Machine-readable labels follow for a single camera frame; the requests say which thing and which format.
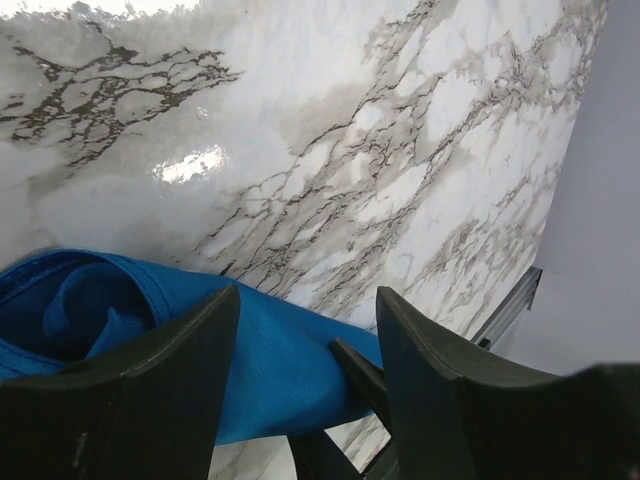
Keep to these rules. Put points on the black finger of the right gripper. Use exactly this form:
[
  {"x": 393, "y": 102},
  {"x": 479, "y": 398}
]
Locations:
[{"x": 317, "y": 457}]

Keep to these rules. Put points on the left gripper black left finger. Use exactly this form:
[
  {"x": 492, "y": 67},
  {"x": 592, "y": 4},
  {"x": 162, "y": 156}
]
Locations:
[{"x": 149, "y": 409}]

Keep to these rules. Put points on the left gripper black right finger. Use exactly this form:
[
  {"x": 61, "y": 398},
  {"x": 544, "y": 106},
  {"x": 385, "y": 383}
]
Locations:
[{"x": 461, "y": 412}]

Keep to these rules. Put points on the blue cloth napkin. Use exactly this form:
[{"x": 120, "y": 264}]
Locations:
[{"x": 65, "y": 306}]

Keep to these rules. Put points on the aluminium frame rail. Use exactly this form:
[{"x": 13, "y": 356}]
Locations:
[{"x": 519, "y": 299}]

